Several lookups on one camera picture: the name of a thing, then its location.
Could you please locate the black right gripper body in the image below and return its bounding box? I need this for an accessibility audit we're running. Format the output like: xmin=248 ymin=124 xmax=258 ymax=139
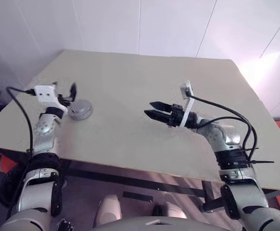
xmin=167 ymin=103 xmax=187 ymax=128

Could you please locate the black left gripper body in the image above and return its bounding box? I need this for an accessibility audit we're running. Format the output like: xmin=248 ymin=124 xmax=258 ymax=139
xmin=57 ymin=94 xmax=71 ymax=108

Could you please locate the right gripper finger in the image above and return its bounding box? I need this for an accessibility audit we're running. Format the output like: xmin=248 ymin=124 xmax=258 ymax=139
xmin=149 ymin=101 xmax=172 ymax=113
xmin=144 ymin=110 xmax=171 ymax=125

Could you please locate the grey motor lid circuit board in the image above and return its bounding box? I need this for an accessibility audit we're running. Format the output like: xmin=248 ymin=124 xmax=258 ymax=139
xmin=69 ymin=99 xmax=93 ymax=115

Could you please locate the black floor tape strip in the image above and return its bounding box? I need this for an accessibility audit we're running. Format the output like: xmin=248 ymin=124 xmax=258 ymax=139
xmin=122 ymin=191 xmax=154 ymax=203

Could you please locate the silver rounded right leg shell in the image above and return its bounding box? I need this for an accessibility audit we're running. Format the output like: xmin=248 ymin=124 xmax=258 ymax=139
xmin=153 ymin=201 xmax=188 ymax=219

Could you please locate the silver rounded leg shell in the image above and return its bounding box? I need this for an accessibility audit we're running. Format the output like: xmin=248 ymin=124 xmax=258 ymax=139
xmin=153 ymin=201 xmax=188 ymax=219
xmin=96 ymin=194 xmax=121 ymax=227

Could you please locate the silver rounded left leg shell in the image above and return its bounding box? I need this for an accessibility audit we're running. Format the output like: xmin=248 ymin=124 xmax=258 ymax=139
xmin=96 ymin=194 xmax=121 ymax=227

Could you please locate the grey robot torso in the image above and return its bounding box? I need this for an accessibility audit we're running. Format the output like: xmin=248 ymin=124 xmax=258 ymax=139
xmin=91 ymin=215 xmax=215 ymax=231

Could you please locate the small black plug block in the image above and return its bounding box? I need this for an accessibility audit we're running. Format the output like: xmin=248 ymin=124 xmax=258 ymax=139
xmin=58 ymin=218 xmax=75 ymax=231

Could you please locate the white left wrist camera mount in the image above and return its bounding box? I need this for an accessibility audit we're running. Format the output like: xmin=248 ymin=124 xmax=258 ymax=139
xmin=31 ymin=84 xmax=68 ymax=114

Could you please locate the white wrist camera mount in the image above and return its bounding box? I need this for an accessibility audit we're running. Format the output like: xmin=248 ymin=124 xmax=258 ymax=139
xmin=31 ymin=84 xmax=68 ymax=114
xmin=179 ymin=79 xmax=195 ymax=128

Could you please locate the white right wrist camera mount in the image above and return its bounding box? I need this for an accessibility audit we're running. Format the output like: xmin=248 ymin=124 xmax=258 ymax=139
xmin=179 ymin=79 xmax=195 ymax=128

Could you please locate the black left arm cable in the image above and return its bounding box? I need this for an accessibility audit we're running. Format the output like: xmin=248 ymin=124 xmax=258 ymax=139
xmin=6 ymin=86 xmax=36 ymax=183

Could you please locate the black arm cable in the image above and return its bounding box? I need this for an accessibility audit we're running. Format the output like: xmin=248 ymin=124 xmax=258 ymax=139
xmin=6 ymin=86 xmax=36 ymax=183
xmin=188 ymin=95 xmax=257 ymax=164

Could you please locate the black metal table frame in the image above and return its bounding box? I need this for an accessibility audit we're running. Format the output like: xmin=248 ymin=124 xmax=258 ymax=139
xmin=66 ymin=168 xmax=280 ymax=214

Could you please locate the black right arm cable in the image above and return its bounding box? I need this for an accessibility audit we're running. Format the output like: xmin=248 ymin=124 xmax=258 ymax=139
xmin=188 ymin=95 xmax=257 ymax=164

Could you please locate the black corrugated cable sleeve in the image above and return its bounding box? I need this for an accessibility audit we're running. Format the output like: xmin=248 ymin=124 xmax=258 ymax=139
xmin=0 ymin=166 xmax=25 ymax=215

